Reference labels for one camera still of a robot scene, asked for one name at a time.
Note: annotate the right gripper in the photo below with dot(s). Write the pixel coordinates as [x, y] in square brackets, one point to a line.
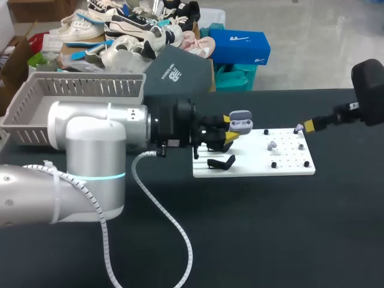
[369, 90]

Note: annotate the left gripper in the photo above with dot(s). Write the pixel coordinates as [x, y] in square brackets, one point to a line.
[171, 123]

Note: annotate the grey earbud case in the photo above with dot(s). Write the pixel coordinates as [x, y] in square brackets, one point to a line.
[241, 123]

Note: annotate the grey earbud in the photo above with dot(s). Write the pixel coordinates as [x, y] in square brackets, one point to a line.
[298, 128]
[271, 146]

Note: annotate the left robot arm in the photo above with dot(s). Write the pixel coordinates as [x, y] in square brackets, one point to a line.
[90, 150]

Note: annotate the white plate with black stands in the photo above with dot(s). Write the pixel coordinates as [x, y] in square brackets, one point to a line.
[255, 162]

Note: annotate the brown cardboard box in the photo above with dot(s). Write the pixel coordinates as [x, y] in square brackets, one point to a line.
[39, 9]
[15, 66]

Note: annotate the teal bag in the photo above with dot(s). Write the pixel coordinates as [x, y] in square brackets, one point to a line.
[235, 78]

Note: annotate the dark grey shoebox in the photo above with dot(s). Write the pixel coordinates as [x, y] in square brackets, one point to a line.
[180, 72]

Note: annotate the blue shoebox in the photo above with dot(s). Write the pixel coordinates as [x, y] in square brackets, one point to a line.
[240, 45]

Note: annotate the pink shoe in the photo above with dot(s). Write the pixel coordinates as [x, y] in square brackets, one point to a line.
[201, 45]

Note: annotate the white sneaker with dark letter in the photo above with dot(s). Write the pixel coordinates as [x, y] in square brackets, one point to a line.
[168, 36]

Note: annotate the black sneaker with white laces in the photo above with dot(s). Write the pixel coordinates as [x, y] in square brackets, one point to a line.
[186, 13]

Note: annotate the white chunky sneaker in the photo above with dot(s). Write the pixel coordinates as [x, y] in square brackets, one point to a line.
[126, 52]

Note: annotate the black and white sneaker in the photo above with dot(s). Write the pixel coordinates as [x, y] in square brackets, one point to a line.
[132, 24]

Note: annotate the blue insole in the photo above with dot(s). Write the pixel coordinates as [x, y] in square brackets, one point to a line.
[87, 44]

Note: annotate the white low sneaker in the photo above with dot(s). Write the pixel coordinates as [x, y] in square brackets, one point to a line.
[79, 30]

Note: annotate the grey slotted basket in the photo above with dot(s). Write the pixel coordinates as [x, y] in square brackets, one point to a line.
[39, 99]

